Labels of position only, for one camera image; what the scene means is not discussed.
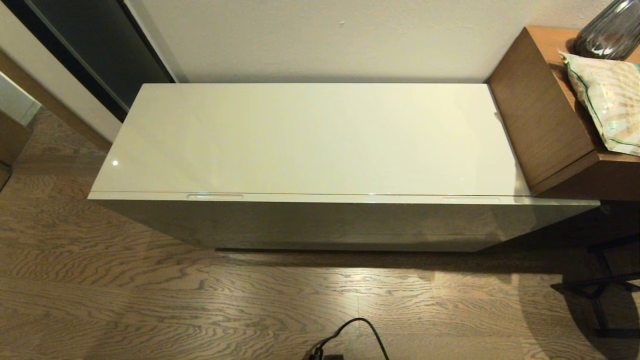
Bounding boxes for black power plug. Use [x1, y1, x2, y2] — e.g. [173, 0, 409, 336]
[305, 347, 346, 360]

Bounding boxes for brown wooden side table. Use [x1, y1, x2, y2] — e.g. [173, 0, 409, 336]
[487, 26, 640, 201]

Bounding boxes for dark glass sliding door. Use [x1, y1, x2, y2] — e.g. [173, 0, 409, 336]
[2, 0, 176, 123]

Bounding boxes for green-trimmed snack bag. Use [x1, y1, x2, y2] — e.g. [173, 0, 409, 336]
[559, 50, 640, 157]

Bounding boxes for white box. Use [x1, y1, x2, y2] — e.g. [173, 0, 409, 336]
[0, 72, 42, 127]

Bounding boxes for dark ribbed glass vase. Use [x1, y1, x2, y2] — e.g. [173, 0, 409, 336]
[572, 0, 640, 61]

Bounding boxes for black floor cable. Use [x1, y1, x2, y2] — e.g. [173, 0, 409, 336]
[312, 317, 390, 360]

